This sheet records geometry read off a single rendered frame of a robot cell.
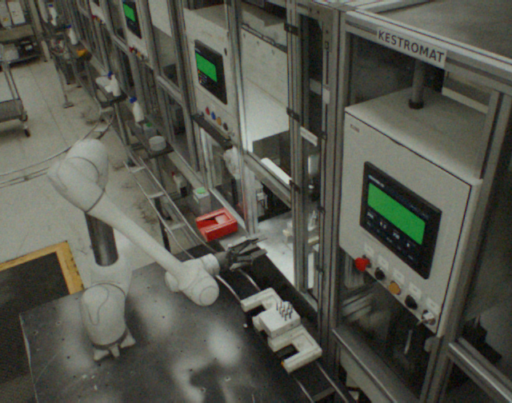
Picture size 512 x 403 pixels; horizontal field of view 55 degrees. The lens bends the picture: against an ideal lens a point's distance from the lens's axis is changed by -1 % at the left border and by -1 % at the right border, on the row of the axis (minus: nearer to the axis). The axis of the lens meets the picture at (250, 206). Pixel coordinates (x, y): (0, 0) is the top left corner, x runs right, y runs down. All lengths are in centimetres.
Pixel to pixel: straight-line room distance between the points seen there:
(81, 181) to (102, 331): 67
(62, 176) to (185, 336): 88
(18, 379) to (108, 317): 123
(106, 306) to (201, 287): 47
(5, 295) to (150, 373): 186
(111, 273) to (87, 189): 53
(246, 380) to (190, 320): 40
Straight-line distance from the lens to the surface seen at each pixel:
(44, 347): 238
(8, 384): 324
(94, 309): 208
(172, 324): 227
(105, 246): 212
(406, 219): 121
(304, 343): 190
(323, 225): 162
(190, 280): 179
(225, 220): 232
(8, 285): 385
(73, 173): 177
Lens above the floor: 236
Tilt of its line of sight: 36 degrees down
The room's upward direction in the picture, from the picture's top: 5 degrees counter-clockwise
